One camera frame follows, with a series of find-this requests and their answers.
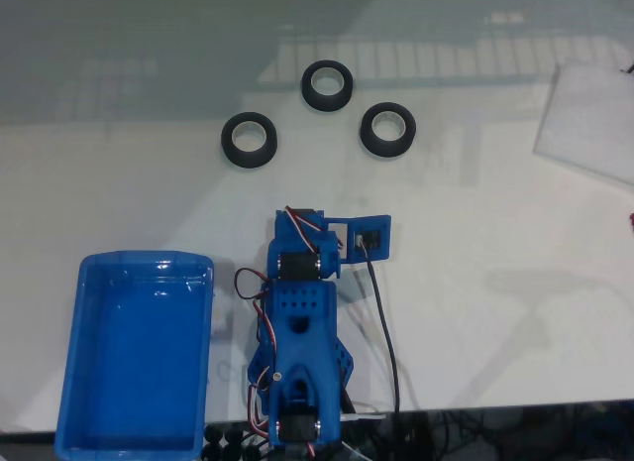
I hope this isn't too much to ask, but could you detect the black tape roll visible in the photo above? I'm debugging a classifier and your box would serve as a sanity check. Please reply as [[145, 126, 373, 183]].
[[300, 58, 355, 112], [220, 111, 279, 170], [359, 101, 418, 160]]

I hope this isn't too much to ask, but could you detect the blue plastic bin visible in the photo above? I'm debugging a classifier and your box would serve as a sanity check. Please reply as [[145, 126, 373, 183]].
[[53, 250, 217, 461]]

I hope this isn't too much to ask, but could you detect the black table clamp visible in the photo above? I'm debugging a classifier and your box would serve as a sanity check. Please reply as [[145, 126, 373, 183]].
[[200, 423, 264, 461]]

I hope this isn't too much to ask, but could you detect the translucent white sheet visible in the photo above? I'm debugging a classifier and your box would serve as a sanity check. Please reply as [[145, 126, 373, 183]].
[[532, 61, 634, 187]]

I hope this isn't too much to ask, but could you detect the blue camera mount with camera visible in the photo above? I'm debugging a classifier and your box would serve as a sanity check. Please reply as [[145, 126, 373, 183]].
[[324, 213, 392, 264]]

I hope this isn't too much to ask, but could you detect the white cable plug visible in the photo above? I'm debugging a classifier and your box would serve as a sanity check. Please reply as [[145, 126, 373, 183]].
[[341, 410, 387, 423]]

